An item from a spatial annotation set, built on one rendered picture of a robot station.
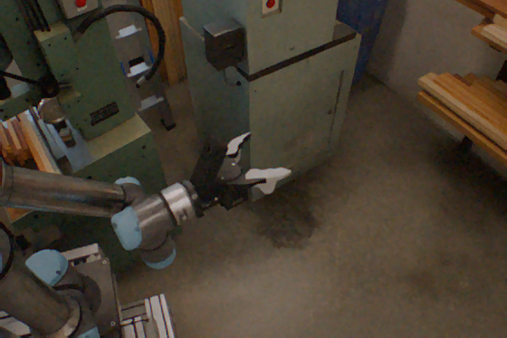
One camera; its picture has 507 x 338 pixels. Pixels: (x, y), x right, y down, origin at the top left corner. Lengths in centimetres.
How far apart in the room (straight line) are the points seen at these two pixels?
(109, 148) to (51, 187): 75
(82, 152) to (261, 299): 108
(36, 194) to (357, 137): 216
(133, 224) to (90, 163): 78
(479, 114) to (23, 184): 193
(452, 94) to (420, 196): 66
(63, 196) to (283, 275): 142
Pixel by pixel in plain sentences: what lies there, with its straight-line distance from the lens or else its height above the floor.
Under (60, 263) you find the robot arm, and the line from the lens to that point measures 98.
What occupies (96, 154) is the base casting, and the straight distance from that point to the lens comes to 149.
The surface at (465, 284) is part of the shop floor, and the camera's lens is 224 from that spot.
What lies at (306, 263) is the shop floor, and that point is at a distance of 203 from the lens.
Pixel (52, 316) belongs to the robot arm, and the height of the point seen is 113.
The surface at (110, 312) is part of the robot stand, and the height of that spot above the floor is 82.
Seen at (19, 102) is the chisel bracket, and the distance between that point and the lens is 146.
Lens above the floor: 185
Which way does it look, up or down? 49 degrees down
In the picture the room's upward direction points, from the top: straight up
